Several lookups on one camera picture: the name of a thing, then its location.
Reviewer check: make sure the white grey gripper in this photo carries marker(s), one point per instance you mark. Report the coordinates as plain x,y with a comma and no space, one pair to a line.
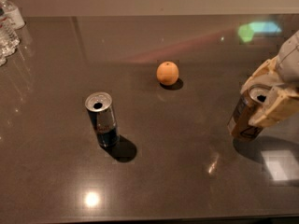
290,63

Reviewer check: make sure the clear bottle with white label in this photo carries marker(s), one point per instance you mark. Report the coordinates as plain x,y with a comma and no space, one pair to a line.
13,14

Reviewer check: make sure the clear ribbed water bottle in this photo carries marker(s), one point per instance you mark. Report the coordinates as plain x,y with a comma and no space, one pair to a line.
8,37

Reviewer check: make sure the silver blue energy drink can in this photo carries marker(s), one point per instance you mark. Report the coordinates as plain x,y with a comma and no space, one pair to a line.
99,106

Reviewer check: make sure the orange fruit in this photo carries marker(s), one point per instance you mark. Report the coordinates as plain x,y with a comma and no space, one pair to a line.
167,73

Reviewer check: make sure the orange brown soda can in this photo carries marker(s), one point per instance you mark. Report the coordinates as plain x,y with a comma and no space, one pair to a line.
249,102

